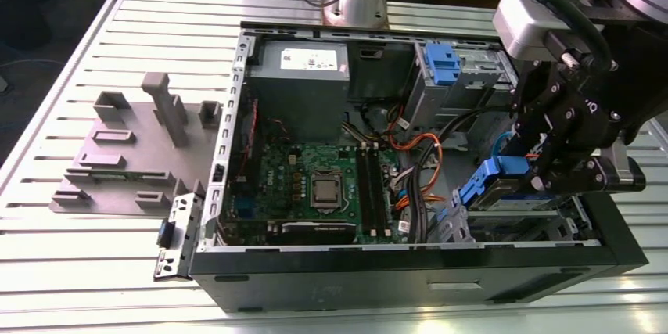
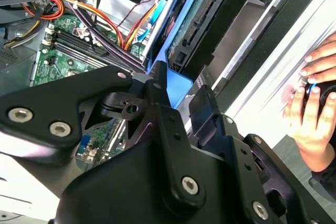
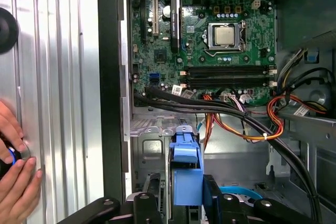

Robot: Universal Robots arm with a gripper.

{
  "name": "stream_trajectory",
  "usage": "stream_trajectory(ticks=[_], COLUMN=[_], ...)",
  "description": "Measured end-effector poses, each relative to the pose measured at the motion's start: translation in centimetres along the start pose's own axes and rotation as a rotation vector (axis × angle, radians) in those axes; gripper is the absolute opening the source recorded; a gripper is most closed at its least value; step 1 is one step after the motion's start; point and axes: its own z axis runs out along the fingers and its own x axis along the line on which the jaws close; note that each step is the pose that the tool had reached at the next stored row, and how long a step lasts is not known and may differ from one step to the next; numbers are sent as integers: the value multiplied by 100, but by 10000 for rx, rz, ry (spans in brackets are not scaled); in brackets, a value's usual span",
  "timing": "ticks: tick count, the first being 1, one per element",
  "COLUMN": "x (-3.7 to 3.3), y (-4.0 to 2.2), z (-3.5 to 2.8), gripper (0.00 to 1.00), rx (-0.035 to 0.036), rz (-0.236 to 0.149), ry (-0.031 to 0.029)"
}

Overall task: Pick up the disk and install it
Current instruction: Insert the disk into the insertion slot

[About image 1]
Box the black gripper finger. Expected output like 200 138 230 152
530 97 612 196
511 63 563 163

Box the hard disk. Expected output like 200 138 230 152
459 156 563 212

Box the silver disk bay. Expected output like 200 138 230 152
438 189 591 242

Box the blue plastic drive latch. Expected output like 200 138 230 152
424 41 464 87

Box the silver optical drive cage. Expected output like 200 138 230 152
406 39 524 134

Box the black RAM slot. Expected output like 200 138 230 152
356 141 382 239
368 141 396 238

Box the grey power supply unit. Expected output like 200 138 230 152
243 40 352 143

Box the silver CPU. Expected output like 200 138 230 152
311 178 344 201

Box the CPU socket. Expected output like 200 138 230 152
306 168 350 214

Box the green motherboard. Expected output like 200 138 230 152
222 141 415 245

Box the black graphics card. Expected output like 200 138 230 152
264 219 360 246

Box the black open PC case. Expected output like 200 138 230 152
187 19 650 314

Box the black case fan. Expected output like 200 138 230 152
228 87 262 198

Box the grey parts rack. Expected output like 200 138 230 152
47 71 227 216

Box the green RAM stick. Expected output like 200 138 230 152
91 169 176 181

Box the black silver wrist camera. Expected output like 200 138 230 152
590 142 648 194

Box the blue data wire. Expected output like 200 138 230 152
490 130 516 167

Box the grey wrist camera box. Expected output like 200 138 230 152
492 0 602 63

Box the orange power wire bundle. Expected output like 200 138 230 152
388 132 446 210

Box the yellow black wire bundle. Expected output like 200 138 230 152
342 120 380 143

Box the red black twisted wire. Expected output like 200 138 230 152
243 98 262 181

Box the silver hinged slot bracket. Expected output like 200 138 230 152
154 192 210 282

